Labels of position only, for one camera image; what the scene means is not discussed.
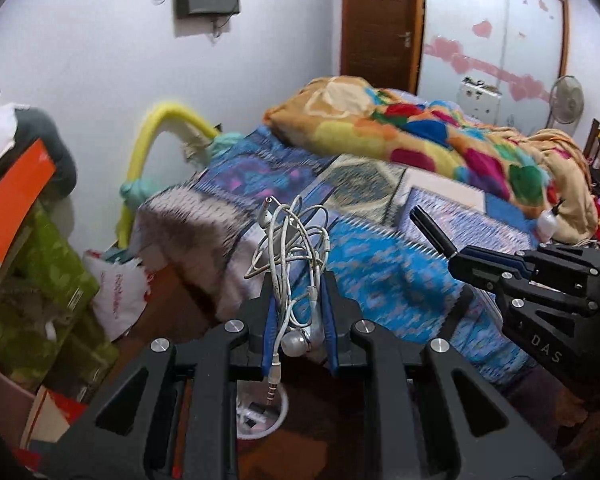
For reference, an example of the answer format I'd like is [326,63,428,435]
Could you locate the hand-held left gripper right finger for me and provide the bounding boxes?
[320,271,566,480]

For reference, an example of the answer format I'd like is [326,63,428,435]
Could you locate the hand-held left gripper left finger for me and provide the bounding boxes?
[30,279,281,480]

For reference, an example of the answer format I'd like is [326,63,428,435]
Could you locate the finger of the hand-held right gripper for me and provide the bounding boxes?
[449,246,532,274]
[459,269,519,294]

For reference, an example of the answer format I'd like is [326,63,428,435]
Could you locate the white wired earphones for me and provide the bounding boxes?
[244,195,334,407]

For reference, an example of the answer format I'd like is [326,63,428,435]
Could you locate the white round bin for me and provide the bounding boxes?
[236,384,290,442]

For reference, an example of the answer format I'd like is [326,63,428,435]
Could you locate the white spray bottle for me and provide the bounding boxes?
[537,198,567,242]

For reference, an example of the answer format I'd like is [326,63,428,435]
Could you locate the blue floral cloth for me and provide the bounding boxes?
[325,220,532,387]

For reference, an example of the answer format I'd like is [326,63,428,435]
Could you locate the bed with blue sheet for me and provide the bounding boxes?
[130,125,546,387]

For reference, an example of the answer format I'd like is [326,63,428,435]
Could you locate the white plastic bag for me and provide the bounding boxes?
[82,249,149,344]

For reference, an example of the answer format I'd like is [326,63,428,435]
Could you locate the standing fan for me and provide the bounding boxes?
[545,76,585,134]

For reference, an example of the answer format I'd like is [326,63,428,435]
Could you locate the colourful patchwork blanket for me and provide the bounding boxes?
[264,76,600,242]

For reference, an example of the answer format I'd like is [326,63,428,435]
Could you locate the teal cloth tie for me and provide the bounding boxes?
[206,132,244,162]
[119,179,147,207]

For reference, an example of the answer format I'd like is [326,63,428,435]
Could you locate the row of pink heart stickers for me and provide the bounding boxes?
[424,0,554,104]

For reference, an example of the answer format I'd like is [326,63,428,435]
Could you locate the yellow foam tube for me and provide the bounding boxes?
[117,101,222,249]

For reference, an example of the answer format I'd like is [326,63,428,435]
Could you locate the red white cardboard box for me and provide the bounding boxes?
[19,384,89,455]

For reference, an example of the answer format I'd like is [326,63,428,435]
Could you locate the white sliding wardrobe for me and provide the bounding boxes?
[417,0,572,134]

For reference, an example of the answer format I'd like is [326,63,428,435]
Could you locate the brown wooden door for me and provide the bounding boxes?
[340,0,426,96]

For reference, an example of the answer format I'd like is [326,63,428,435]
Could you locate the orange box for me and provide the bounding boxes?
[0,139,57,267]

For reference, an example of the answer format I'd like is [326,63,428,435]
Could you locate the dark grey cushion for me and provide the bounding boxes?
[11,106,79,202]

